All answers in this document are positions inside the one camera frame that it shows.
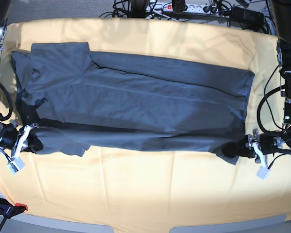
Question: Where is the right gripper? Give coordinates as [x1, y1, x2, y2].
[0, 122, 44, 153]

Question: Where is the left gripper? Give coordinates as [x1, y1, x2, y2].
[222, 130, 285, 158]

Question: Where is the blue-grey T-shirt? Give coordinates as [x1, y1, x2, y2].
[11, 43, 255, 158]

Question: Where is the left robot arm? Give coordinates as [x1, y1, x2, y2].
[222, 0, 291, 158]

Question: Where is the blue red table clamp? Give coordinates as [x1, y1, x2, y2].
[0, 198, 28, 232]

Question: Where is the yellow table cloth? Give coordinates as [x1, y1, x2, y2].
[0, 18, 291, 233]

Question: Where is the black power adapter box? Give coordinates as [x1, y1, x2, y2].
[230, 7, 264, 27]

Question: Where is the white power strip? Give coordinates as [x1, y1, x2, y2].
[146, 1, 228, 18]

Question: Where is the black cable bundle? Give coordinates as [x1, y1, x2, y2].
[99, 0, 175, 20]

